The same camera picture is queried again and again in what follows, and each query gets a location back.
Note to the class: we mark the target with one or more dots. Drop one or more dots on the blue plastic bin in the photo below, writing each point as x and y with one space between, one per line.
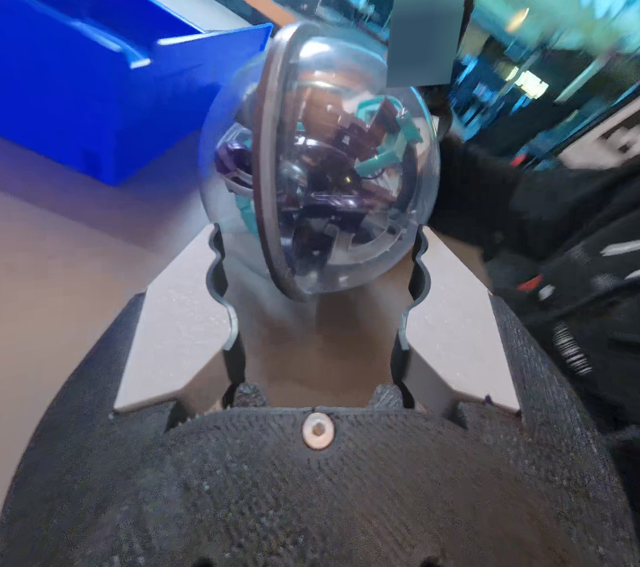
75 102

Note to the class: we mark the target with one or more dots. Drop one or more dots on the clear maze ball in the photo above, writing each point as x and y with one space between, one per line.
325 152

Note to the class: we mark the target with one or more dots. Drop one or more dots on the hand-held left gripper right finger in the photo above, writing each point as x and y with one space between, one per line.
460 342

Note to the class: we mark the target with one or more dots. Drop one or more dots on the printed marker tag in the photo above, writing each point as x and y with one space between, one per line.
585 147

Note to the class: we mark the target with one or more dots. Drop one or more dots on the black printed jacket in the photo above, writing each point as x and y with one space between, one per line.
590 327

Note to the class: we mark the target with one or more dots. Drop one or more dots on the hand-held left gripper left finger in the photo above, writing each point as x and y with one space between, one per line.
175 337

